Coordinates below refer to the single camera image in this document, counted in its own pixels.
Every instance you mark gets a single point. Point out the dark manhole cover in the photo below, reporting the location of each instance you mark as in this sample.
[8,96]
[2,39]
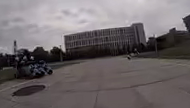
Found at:
[28,90]

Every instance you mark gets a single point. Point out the row of trees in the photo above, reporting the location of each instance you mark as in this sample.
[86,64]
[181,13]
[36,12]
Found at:
[43,55]

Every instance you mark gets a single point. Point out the chimney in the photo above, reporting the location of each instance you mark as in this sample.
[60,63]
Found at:
[15,47]

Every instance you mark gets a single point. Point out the large grey building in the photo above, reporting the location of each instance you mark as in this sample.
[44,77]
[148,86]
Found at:
[105,39]

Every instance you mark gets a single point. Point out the grey slab pavement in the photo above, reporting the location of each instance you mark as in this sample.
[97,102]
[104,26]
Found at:
[113,88]

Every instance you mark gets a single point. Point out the grass slope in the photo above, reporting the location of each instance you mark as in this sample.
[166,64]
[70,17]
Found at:
[183,51]

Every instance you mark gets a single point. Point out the vehicle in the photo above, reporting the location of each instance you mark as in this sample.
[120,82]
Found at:
[130,56]

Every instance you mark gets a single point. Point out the low building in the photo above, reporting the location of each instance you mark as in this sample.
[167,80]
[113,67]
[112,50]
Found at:
[173,37]

